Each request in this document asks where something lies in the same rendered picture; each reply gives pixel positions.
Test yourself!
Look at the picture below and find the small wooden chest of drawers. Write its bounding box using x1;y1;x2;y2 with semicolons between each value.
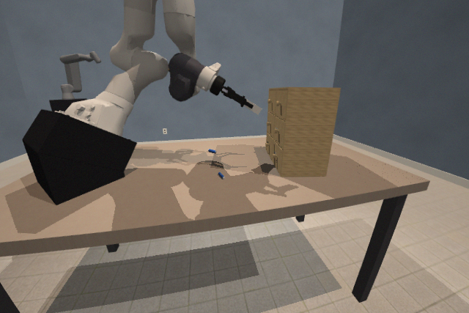
267;87;341;177

